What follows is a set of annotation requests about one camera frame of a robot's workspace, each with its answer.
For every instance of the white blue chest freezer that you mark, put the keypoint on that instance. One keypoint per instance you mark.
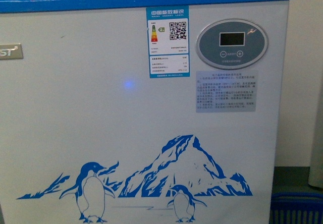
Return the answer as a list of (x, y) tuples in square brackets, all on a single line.
[(88, 137)]

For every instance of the grey instruction sticker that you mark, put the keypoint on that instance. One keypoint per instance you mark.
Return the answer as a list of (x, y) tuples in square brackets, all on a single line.
[(226, 91)]

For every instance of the blue energy label sticker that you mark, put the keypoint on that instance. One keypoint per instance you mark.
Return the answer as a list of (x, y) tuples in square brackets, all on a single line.
[(168, 41)]

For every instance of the oval grey control panel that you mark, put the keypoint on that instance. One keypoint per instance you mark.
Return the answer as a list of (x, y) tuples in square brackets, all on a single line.
[(231, 44)]

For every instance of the silver brand badge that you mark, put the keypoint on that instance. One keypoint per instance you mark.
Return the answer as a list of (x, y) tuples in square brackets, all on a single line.
[(11, 51)]

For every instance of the blue plastic crate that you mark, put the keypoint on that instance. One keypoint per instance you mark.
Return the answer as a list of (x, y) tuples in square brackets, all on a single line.
[(294, 207)]

